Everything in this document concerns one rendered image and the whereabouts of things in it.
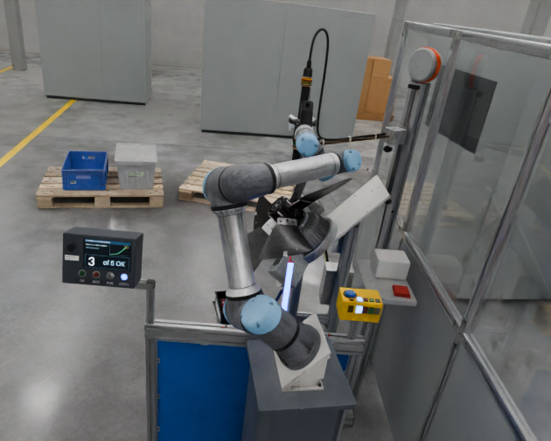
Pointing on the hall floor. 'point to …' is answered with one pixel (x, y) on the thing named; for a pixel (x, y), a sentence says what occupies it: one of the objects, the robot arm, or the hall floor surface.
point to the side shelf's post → (364, 358)
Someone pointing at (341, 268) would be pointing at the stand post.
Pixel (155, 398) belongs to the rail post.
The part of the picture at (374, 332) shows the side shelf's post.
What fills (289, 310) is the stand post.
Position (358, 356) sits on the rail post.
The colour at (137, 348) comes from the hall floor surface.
